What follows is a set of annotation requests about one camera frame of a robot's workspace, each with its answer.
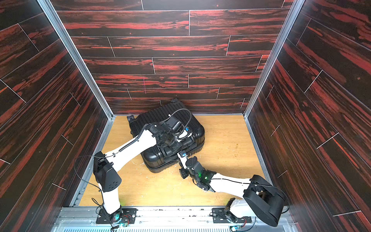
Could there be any black hard-shell suitcase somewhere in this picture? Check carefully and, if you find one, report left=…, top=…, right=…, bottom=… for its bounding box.
left=128, top=99, right=205, bottom=173

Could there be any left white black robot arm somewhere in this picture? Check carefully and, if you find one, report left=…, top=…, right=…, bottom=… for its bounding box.
left=93, top=116, right=196, bottom=216

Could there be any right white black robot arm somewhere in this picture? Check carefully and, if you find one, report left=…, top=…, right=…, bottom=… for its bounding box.
left=178, top=153, right=287, bottom=227

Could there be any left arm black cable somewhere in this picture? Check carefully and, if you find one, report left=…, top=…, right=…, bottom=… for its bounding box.
left=73, top=108, right=192, bottom=230

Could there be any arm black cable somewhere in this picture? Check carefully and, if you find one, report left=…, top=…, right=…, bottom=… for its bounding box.
left=73, top=108, right=192, bottom=230
left=217, top=176, right=290, bottom=215

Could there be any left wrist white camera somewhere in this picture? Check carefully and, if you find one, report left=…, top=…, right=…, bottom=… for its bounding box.
left=177, top=127, right=192, bottom=140

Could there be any wrist white camera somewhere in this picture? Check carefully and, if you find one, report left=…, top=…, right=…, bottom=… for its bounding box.
left=177, top=151, right=188, bottom=169
left=177, top=127, right=192, bottom=140

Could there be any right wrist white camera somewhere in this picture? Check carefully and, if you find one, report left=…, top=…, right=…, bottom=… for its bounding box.
left=177, top=151, right=188, bottom=169

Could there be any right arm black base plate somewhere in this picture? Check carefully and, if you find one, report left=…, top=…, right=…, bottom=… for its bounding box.
left=210, top=207, right=252, bottom=224

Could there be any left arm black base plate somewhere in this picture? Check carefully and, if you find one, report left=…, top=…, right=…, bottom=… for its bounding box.
left=96, top=208, right=138, bottom=225

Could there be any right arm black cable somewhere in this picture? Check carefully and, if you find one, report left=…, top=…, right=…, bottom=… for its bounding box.
left=217, top=176, right=290, bottom=215

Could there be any aluminium front rail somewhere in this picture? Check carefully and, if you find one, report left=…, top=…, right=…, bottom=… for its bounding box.
left=52, top=206, right=298, bottom=232

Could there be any left aluminium corner post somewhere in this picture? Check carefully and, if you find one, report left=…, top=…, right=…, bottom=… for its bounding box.
left=37, top=0, right=114, bottom=120

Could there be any aluminium corner post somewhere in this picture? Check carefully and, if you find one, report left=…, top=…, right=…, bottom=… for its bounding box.
left=244, top=0, right=305, bottom=122
left=37, top=0, right=114, bottom=120

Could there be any right aluminium corner post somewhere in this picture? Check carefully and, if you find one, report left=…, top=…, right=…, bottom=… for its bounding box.
left=244, top=0, right=305, bottom=122

